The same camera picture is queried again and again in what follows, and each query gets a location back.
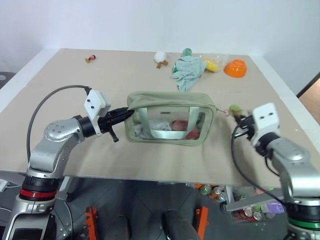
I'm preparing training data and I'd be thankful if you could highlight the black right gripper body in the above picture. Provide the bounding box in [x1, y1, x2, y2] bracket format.
[234, 114, 256, 141]

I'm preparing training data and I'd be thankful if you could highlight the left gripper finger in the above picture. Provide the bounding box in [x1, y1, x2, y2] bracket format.
[113, 111, 135, 124]
[112, 106, 135, 118]

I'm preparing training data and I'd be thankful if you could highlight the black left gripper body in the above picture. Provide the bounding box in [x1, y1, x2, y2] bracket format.
[96, 111, 120, 143]

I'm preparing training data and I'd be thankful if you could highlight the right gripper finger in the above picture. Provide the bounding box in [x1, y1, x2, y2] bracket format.
[234, 113, 248, 124]

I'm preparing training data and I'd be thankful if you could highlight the green fluffy zipper charm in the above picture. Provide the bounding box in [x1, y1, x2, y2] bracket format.
[223, 104, 245, 120]

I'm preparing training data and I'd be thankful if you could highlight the green clear toiletry bag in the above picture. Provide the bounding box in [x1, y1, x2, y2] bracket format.
[126, 91, 218, 147]

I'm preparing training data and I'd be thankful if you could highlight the grey cloth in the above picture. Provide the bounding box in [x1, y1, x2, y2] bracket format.
[134, 119, 173, 138]

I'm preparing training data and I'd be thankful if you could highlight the orange plastic bowl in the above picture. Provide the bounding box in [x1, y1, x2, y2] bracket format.
[223, 59, 248, 79]

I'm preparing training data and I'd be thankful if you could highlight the beige table cover sheet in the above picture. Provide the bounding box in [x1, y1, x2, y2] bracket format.
[0, 48, 320, 187]

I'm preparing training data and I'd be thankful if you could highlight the red round item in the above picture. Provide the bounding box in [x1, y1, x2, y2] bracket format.
[171, 119, 189, 132]

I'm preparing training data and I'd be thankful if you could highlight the yellow soft item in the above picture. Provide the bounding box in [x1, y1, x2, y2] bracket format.
[203, 58, 220, 73]

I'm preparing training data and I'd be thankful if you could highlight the clear plastic bag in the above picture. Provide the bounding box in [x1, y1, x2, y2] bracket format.
[201, 53, 230, 74]

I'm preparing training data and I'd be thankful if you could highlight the white ball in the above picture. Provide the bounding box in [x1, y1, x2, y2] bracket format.
[153, 50, 168, 63]

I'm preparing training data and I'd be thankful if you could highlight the pale teal cloth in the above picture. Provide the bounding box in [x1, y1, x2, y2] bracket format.
[170, 56, 208, 93]

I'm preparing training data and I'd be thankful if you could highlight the orange drink can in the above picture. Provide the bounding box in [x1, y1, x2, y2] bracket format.
[209, 186, 223, 199]

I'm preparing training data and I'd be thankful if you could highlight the brown wooden door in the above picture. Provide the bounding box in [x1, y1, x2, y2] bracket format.
[296, 72, 320, 100]

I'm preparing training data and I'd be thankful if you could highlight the white shelf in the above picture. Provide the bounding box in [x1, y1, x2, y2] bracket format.
[219, 186, 285, 213]

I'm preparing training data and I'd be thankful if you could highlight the green drink can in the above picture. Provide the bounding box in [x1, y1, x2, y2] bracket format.
[199, 184, 212, 196]

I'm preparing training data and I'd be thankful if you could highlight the green plastic bottle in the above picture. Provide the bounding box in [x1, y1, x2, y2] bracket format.
[173, 47, 193, 74]

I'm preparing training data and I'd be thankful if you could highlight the orange black stand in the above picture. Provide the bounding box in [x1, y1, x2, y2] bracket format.
[196, 206, 209, 238]
[84, 205, 98, 240]

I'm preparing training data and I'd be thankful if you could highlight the dark rounded shape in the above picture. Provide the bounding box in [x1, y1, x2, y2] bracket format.
[162, 209, 201, 240]

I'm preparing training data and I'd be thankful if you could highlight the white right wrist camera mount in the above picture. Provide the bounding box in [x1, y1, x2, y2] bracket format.
[251, 102, 281, 149]

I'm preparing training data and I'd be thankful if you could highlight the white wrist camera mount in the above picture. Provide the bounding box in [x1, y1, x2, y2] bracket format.
[83, 89, 112, 137]
[251, 102, 281, 149]

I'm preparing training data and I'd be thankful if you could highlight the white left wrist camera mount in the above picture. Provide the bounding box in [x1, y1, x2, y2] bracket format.
[83, 89, 112, 137]

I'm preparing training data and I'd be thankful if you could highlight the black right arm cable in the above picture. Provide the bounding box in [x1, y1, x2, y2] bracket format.
[231, 124, 287, 205]

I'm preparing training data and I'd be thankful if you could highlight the grey left arm cable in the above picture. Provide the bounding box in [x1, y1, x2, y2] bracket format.
[26, 84, 92, 161]

